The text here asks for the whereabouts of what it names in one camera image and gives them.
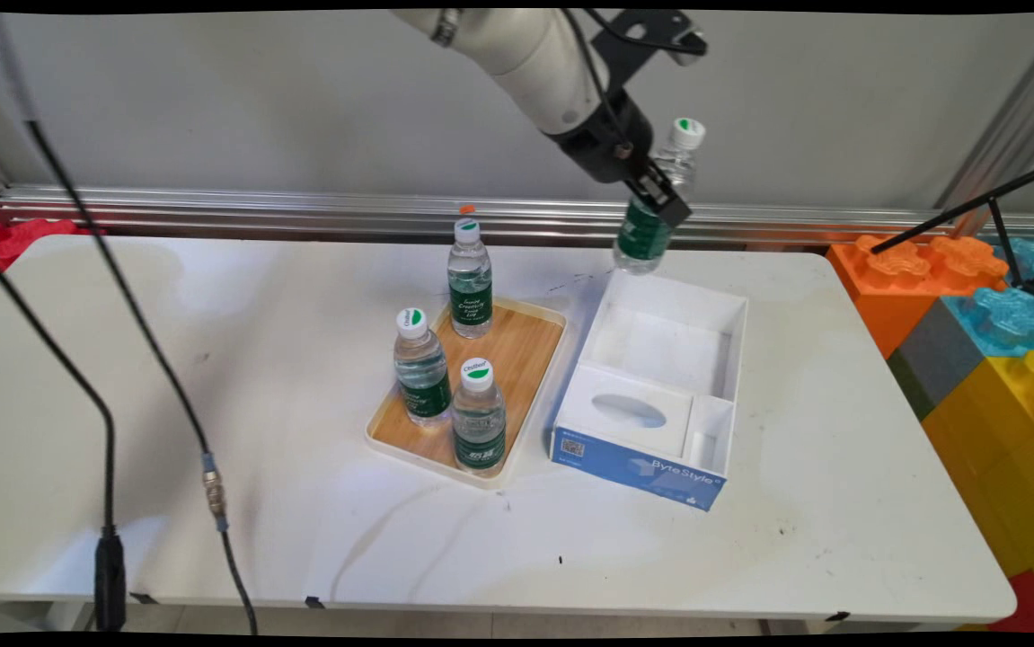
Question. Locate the water bottle green label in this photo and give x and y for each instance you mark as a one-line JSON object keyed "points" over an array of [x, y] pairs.
{"points": [[479, 418], [656, 211], [470, 283], [421, 368]]}

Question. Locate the orange giant building block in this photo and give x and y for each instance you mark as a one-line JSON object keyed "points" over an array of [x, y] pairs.
{"points": [[894, 279]]}

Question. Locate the yellow giant building block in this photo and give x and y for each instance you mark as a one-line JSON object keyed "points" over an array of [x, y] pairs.
{"points": [[1002, 449]]}

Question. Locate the red giant building block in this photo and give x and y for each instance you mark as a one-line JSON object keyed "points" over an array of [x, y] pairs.
{"points": [[13, 238], [1033, 607]]}

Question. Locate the white blue cardboard box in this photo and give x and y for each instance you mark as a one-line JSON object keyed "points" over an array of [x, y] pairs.
{"points": [[651, 395]]}

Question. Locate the bamboo tray white rim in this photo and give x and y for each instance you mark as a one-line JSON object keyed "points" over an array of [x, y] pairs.
{"points": [[516, 359]]}

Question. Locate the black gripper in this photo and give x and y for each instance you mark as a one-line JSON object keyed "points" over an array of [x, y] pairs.
{"points": [[605, 144]]}

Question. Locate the blue giant building block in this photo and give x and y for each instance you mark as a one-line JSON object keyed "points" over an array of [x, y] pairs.
{"points": [[1011, 314]]}

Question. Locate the aluminium rail behind table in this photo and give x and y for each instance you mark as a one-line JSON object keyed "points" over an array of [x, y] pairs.
{"points": [[301, 211]]}

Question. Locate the grey giant building block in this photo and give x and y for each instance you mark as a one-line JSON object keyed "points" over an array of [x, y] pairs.
{"points": [[934, 359]]}

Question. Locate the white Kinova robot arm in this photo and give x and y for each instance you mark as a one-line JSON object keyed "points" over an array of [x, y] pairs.
{"points": [[516, 49]]}

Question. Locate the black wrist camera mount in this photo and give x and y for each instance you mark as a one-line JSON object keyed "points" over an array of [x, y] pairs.
{"points": [[647, 31]]}

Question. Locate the black tripod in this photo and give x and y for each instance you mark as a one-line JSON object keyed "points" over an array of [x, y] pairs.
{"points": [[1002, 225]]}

